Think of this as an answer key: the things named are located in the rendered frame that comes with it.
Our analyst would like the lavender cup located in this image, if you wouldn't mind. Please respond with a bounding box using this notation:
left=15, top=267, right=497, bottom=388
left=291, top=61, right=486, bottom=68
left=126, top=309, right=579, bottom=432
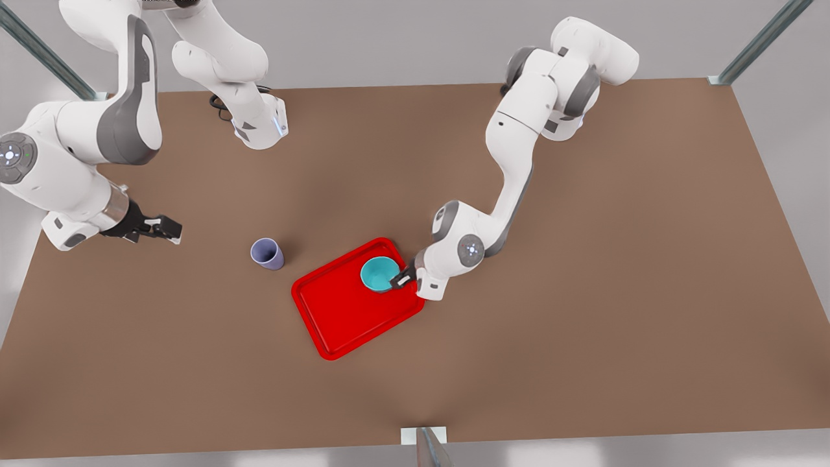
left=250, top=237, right=285, bottom=271

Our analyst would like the black cable loop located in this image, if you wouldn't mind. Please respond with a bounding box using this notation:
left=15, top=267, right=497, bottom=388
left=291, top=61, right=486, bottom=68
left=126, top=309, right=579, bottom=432
left=209, top=84, right=273, bottom=123

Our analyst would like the silver frame post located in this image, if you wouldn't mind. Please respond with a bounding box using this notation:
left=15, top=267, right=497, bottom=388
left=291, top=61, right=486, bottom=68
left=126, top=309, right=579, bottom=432
left=707, top=0, right=814, bottom=87
left=400, top=426, right=455, bottom=467
left=0, top=3, right=108, bottom=102

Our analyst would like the teal bowl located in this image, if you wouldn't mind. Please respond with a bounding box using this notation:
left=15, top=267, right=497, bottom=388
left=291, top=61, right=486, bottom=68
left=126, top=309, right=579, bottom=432
left=360, top=256, right=401, bottom=294

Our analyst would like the red tray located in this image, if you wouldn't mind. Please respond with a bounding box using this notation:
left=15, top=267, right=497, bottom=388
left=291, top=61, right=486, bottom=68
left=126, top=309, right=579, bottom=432
left=290, top=237, right=427, bottom=361

